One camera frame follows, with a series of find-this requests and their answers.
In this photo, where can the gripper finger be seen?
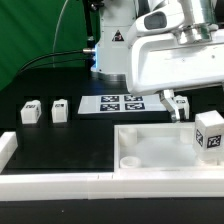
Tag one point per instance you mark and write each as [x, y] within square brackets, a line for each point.
[167, 99]

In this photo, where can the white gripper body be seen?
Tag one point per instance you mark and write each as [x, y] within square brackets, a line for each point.
[160, 57]

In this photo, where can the white U-shaped fence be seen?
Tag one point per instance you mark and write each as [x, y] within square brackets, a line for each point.
[203, 182]

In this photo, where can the white tag sheet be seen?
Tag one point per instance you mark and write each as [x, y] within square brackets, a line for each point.
[119, 104]

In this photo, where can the white square tabletop tray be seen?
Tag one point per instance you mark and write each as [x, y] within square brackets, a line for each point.
[145, 151]

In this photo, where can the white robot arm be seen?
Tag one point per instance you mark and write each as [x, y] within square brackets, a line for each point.
[117, 17]

